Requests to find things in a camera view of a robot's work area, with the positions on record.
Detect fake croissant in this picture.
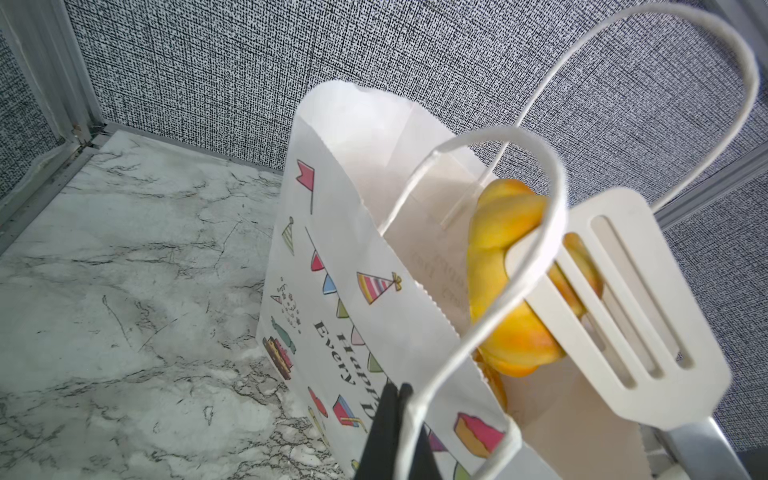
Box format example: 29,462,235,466
466,178,604,378

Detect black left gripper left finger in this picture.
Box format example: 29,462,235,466
354,383,399,480

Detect sugared fake pastry bottom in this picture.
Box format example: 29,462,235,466
473,351,508,411

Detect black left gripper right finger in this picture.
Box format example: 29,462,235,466
398,383,442,480

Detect finger of the white slotted right gripper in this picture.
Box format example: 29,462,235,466
508,188,747,479

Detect white printed paper bag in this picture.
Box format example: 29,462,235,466
256,1,761,480

